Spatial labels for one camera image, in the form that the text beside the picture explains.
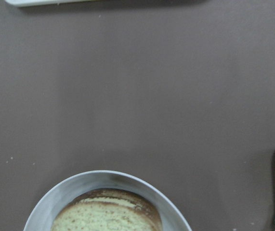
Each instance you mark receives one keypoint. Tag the cream rabbit tray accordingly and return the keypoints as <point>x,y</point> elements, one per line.
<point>121,3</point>

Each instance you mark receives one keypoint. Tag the plain bread slice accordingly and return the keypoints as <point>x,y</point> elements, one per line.
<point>98,214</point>

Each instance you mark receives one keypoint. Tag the white round plate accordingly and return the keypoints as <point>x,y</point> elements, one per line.
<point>45,211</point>

